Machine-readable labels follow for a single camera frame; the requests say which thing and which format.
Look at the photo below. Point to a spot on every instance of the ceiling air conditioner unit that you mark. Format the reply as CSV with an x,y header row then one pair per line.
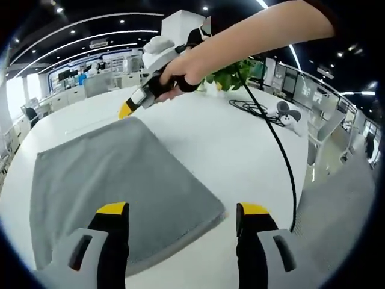
x,y
98,44

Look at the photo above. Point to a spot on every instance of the black desktop monitors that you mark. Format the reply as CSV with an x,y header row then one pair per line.
x,y
67,75

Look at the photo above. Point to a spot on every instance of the black backed office chair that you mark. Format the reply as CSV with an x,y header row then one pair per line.
x,y
30,116

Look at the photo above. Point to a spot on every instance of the white low cabinet row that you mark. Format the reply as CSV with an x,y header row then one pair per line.
x,y
63,99

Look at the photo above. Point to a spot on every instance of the white grey VR controller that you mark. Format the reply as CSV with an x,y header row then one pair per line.
x,y
282,106
293,122

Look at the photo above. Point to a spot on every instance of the grey towel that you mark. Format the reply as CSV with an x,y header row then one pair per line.
x,y
105,168

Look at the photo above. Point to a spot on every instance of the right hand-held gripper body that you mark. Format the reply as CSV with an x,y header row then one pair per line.
x,y
156,57

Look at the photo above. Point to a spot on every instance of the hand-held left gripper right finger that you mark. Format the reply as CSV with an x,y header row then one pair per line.
x,y
252,247

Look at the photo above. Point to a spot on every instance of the green potted plant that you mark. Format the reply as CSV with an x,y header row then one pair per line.
x,y
228,76

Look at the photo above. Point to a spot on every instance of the person's right hand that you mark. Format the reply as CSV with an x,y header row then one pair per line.
x,y
183,67

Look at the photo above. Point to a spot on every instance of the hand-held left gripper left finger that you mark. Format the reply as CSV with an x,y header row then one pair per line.
x,y
111,247

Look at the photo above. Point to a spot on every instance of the white table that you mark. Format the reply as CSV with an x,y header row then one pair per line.
x,y
210,144

